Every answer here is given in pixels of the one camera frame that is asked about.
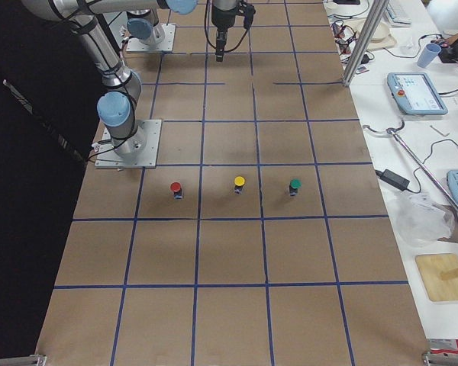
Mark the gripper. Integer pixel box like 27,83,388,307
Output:
211,11,238,57

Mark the yellow push button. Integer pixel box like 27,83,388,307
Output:
234,175,246,194

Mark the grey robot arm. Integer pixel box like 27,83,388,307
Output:
124,1,256,62
22,1,197,164

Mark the red push button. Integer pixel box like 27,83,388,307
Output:
170,181,183,200

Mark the green push button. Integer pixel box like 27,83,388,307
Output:
289,178,302,197

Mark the wooden board stand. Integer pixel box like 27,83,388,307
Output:
415,253,458,302

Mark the beige bowl tray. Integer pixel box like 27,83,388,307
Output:
343,17,397,51

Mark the metal walking cane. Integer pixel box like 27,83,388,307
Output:
363,119,458,215

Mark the upper teach pendant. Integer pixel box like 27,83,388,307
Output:
386,72,448,115

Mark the light blue plastic cup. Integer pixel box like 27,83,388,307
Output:
417,43,442,68

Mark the black power adapter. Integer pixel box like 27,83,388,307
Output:
379,169,410,191

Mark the clear plastic bag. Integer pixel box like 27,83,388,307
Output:
389,193,455,247

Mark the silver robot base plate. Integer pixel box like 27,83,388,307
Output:
94,119,162,169

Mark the aluminium frame post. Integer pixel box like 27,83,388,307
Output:
342,0,389,87

